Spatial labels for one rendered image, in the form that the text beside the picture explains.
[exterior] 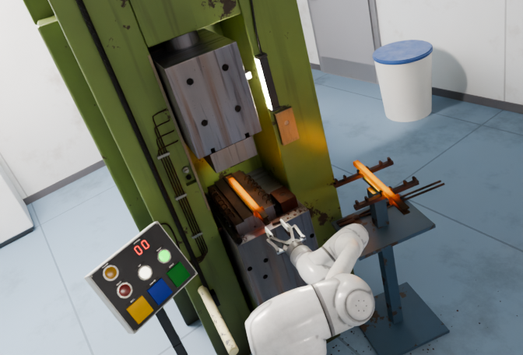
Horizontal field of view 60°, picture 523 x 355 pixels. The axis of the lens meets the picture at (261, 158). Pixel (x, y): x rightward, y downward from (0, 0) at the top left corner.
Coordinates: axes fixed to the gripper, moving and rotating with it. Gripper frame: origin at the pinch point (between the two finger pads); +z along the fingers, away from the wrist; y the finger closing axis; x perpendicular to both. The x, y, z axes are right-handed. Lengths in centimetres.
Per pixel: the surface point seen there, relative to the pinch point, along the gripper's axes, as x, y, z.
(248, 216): -0.6, -5.8, 18.2
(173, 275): 2.2, -46.7, 0.6
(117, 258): 19, -63, 5
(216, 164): 31.3, -11.7, 17.1
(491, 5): -4, 277, 137
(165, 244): 12.3, -44.4, 8.9
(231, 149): 34.8, -3.7, 17.1
